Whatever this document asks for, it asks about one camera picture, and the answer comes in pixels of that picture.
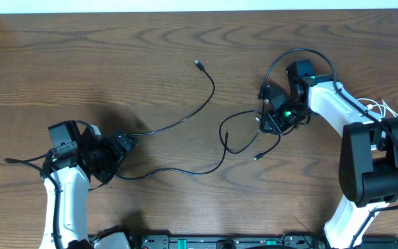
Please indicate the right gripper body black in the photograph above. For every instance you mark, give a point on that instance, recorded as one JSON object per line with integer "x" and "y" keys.
{"x": 287, "y": 116}

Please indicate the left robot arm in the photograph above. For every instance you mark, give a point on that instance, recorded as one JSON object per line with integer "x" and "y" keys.
{"x": 66, "y": 218}

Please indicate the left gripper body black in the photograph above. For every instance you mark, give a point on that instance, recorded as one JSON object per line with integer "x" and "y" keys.
{"x": 108, "y": 154}

